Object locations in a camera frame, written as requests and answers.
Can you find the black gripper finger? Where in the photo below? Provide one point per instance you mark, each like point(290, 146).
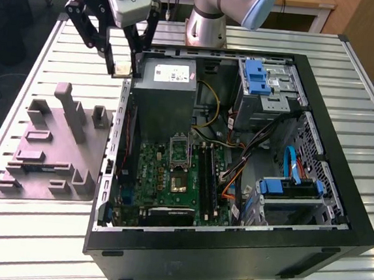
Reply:
point(85, 29)
point(151, 22)

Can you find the silver square CPU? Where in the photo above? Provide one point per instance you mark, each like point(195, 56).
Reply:
point(122, 69)

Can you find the CPU socket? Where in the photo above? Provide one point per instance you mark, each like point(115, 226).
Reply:
point(179, 183)

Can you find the grey power supply unit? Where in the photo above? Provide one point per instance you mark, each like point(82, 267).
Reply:
point(163, 111)

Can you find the empty blue disk carrier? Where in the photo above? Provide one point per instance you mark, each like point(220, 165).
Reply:
point(254, 77)

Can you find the grey plastic parts rack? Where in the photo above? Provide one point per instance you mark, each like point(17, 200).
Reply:
point(61, 155)

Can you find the green RAM stick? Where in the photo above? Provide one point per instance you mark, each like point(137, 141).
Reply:
point(40, 167)

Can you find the metal drive cage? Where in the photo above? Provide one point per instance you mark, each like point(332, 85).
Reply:
point(272, 105)

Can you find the wooden desk white legs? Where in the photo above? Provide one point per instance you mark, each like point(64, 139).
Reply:
point(300, 1)

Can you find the green motherboard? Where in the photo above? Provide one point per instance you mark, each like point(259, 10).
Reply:
point(151, 176)

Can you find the black RAM slot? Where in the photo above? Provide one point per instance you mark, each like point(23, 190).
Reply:
point(213, 181)
point(204, 181)

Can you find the black graphics card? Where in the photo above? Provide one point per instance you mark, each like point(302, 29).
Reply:
point(167, 215)

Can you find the hard disk in blue carrier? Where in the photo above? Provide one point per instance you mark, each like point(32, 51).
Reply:
point(273, 187)

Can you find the metal disk bay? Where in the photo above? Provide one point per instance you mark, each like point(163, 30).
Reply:
point(256, 211)

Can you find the wooden cabinet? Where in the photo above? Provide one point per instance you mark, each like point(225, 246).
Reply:
point(373, 32)

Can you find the black open PC case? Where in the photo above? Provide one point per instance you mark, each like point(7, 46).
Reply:
point(229, 258)

